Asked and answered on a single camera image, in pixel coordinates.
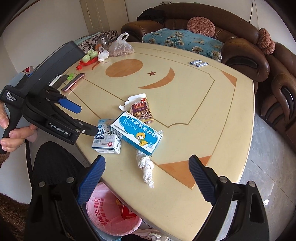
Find white blue milk carton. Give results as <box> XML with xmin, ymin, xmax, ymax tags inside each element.
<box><xmin>92</xmin><ymin>119</ymin><xmax>121</xmax><ymax>154</ymax></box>

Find white tissue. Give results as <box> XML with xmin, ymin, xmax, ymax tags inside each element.
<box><xmin>136</xmin><ymin>133</ymin><xmax>156</xmax><ymax>188</ymax></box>

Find pink lined trash bin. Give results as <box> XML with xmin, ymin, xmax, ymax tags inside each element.
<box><xmin>86</xmin><ymin>182</ymin><xmax>142</xmax><ymax>236</ymax></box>

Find person's left hand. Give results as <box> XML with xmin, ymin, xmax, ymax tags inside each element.
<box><xmin>1</xmin><ymin>102</ymin><xmax>37</xmax><ymax>153</ymax></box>

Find pink smartphone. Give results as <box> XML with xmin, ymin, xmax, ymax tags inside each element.
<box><xmin>61</xmin><ymin>73</ymin><xmax>85</xmax><ymax>92</ymax></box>

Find green bottle cap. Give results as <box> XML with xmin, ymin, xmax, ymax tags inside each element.
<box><xmin>67</xmin><ymin>73</ymin><xmax>74</xmax><ymax>80</ymax></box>

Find green white toy on red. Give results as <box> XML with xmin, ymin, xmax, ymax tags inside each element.
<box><xmin>76</xmin><ymin>50</ymin><xmax>98</xmax><ymax>70</ymax></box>

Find person's black trouser leg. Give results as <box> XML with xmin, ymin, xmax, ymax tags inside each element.
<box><xmin>25</xmin><ymin>142</ymin><xmax>96</xmax><ymax>240</ymax></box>

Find blue cartoon medicine box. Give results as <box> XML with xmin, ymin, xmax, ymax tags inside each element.
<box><xmin>110</xmin><ymin>111</ymin><xmax>163</xmax><ymax>156</ymax></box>

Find open maroon snack box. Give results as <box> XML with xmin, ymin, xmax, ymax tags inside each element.
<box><xmin>119</xmin><ymin>93</ymin><xmax>154</xmax><ymax>124</ymax></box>

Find small white knotted bag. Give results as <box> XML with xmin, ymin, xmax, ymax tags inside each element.
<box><xmin>97</xmin><ymin>46</ymin><xmax>109</xmax><ymax>62</ymax></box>

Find glass jar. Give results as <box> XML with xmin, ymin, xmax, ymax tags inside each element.
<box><xmin>97</xmin><ymin>34</ymin><xmax>110</xmax><ymax>50</ymax></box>

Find beige sneaker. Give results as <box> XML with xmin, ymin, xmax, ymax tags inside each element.
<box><xmin>133</xmin><ymin>228</ymin><xmax>169</xmax><ymax>241</ymax></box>

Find plastic bag of peanuts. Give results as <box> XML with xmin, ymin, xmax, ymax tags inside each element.
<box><xmin>108</xmin><ymin>32</ymin><xmax>134</xmax><ymax>57</ymax></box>

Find floral patterned cloth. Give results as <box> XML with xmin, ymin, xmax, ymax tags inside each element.
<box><xmin>74</xmin><ymin>30</ymin><xmax>118</xmax><ymax>53</ymax></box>

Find silver candy wrapper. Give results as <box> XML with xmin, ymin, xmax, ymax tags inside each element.
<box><xmin>195</xmin><ymin>62</ymin><xmax>208</xmax><ymax>68</ymax></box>
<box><xmin>189</xmin><ymin>60</ymin><xmax>202</xmax><ymax>65</ymax></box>

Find brown leather sofa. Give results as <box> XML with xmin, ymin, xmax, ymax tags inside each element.
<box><xmin>121</xmin><ymin>3</ymin><xmax>295</xmax><ymax>147</ymax></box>

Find blue floral cushion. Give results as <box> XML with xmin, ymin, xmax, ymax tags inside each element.
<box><xmin>142</xmin><ymin>28</ymin><xmax>223</xmax><ymax>62</ymax></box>

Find pink round pillow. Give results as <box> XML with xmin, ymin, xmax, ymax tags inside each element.
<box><xmin>187</xmin><ymin>16</ymin><xmax>215</xmax><ymax>37</ymax></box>
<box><xmin>257</xmin><ymin>28</ymin><xmax>275</xmax><ymax>55</ymax></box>

